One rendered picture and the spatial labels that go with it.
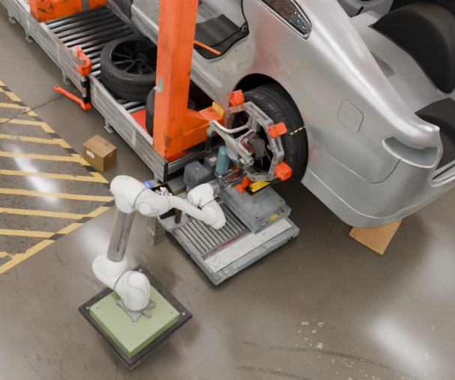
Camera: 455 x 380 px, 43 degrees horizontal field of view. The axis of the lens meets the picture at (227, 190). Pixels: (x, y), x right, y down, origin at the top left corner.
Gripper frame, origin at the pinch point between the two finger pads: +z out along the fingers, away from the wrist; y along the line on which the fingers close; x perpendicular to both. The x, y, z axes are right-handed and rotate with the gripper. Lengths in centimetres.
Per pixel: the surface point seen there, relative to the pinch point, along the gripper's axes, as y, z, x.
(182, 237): -21, -24, -75
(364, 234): 53, 103, -82
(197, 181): -40, 0, -45
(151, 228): -35, -43, -66
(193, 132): -60, 8, -16
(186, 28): -60, -8, 76
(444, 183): 93, 75, 35
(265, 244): 19, 24, -75
